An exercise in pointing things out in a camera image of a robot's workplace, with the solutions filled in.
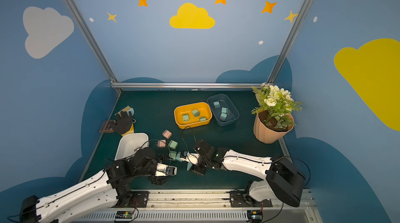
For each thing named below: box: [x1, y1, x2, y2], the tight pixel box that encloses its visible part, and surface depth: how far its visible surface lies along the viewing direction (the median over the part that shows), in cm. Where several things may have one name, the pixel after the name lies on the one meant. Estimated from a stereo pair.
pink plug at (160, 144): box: [157, 139, 167, 148], surface depth 93 cm
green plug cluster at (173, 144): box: [167, 139, 179, 150], surface depth 93 cm
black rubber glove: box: [111, 110, 133, 135], surface depth 101 cm
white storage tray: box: [114, 132, 150, 161], surface depth 92 cm
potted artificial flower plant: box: [251, 83, 304, 144], surface depth 81 cm
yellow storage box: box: [173, 102, 213, 130], surface depth 109 cm
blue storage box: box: [207, 93, 240, 127], surface depth 112 cm
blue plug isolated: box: [221, 107, 231, 114], surface depth 110 cm
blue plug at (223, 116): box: [219, 112, 228, 121], surface depth 106 cm
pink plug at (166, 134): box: [161, 129, 173, 140], surface depth 98 cm
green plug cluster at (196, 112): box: [191, 109, 200, 118], surface depth 109 cm
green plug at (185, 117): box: [182, 114, 190, 122], surface depth 106 cm
